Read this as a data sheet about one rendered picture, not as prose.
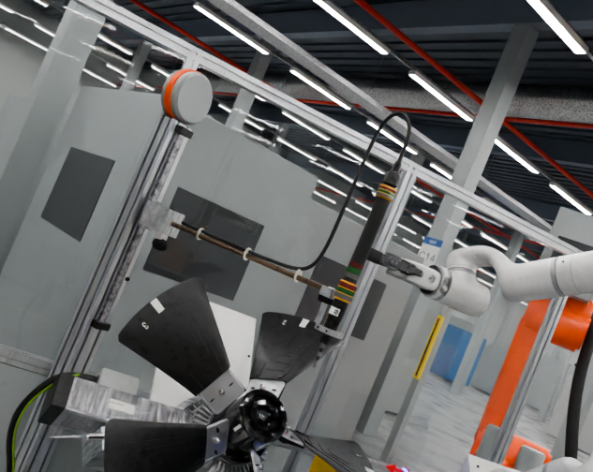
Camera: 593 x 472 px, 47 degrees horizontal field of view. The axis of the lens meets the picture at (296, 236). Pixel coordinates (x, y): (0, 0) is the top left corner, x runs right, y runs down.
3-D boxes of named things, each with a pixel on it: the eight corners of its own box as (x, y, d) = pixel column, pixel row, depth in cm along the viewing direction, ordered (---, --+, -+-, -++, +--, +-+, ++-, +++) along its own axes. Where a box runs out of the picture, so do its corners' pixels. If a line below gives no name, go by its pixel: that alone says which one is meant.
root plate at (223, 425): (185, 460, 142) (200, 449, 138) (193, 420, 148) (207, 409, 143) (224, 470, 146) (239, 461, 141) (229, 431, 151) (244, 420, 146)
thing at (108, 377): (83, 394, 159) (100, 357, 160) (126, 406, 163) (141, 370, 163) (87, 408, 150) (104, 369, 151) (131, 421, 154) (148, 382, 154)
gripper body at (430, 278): (439, 299, 160) (402, 283, 156) (416, 291, 170) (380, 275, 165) (451, 270, 160) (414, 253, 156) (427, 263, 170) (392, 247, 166)
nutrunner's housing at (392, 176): (313, 339, 155) (389, 156, 157) (320, 341, 158) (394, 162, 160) (326, 346, 153) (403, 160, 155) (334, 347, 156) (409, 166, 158)
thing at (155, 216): (134, 224, 190) (145, 196, 190) (150, 230, 196) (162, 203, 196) (158, 235, 184) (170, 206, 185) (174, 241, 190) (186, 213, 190)
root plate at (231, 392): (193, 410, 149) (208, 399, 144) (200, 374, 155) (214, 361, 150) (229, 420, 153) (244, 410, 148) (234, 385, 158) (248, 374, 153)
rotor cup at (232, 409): (204, 455, 147) (231, 436, 139) (214, 393, 157) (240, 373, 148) (262, 471, 153) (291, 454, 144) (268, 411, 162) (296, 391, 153)
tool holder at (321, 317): (302, 322, 156) (318, 283, 156) (316, 326, 162) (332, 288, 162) (333, 337, 151) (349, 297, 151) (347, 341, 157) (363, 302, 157)
